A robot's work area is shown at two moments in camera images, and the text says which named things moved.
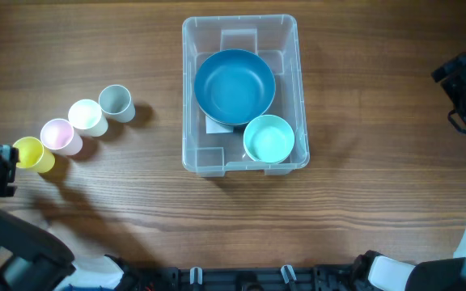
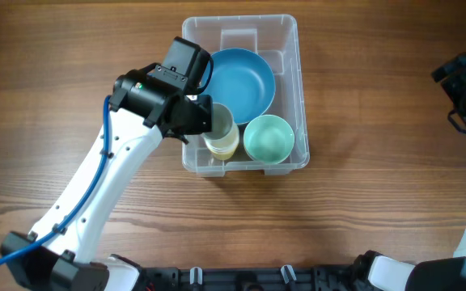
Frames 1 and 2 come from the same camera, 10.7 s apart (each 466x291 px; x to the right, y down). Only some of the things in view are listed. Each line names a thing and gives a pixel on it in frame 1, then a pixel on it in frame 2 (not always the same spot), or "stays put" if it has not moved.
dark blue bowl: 235,86 stays put
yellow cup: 33,155 to 224,149
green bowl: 268,139 stays put
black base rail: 331,277 stays put
